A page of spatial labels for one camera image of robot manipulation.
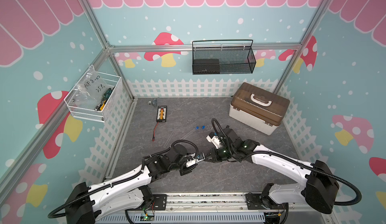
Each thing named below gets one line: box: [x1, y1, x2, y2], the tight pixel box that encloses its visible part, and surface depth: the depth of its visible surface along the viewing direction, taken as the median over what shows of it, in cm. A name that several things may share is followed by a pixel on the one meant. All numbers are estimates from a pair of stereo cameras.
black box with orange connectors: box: [156, 105, 168, 123], surface depth 111 cm
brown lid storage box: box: [228, 82, 291, 136], surface depth 94 cm
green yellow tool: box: [93, 87, 113, 111], surface depth 75 cm
